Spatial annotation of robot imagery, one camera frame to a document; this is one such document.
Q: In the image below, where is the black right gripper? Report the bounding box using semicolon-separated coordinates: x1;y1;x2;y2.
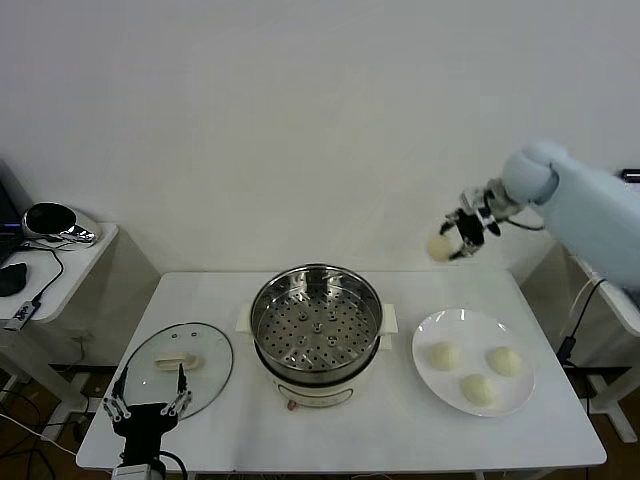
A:
439;185;503;262

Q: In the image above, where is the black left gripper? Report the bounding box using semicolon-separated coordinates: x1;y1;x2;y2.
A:
102;363;194;466

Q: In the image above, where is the white steamed baozi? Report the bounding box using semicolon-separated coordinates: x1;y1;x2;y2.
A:
485;347;524;377
428;235;459;263
459;373;501;405
429;341;462;373

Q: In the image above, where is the glass lid with cream handle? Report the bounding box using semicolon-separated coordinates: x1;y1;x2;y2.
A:
123;322;235;420

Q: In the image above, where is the perforated steel steamer basket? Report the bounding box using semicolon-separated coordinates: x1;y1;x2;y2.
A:
249;264;385;376

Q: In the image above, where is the white side table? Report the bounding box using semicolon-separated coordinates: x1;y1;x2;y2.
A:
0;222;120;416
564;239;640;444

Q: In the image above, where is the grey usb adapter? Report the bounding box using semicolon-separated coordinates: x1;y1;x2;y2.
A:
3;298;42;331

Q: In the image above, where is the white round plate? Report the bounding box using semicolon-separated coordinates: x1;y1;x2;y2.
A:
411;308;536;418

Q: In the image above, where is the cream electric cooker base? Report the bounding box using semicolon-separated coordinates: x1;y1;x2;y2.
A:
235;302;400;412

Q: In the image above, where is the black computer mouse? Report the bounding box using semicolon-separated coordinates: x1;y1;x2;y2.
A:
0;262;30;298

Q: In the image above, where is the silver black headset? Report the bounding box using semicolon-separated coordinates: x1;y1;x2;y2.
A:
22;202;104;247

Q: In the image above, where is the dark laptop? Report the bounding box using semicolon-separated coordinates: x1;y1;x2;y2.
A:
0;174;26;266

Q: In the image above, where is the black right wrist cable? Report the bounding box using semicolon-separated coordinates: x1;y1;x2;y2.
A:
504;212;546;232

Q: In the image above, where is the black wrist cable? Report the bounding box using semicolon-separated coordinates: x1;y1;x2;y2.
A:
504;212;546;232
158;449;188;476

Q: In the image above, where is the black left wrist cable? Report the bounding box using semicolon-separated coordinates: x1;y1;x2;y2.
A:
158;449;188;476

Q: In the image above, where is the white floor cable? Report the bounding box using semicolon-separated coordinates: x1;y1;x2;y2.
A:
0;412;81;457

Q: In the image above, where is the black floor cable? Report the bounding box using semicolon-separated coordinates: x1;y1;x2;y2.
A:
0;387;96;480

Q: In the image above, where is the white laptop cable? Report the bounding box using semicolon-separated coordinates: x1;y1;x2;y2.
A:
558;278;609;341

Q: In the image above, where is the black laptop cable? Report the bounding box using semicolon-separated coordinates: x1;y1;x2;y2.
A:
564;279;609;346

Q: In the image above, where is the thin black desk cable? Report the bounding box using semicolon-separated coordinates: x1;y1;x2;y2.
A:
22;239;66;304

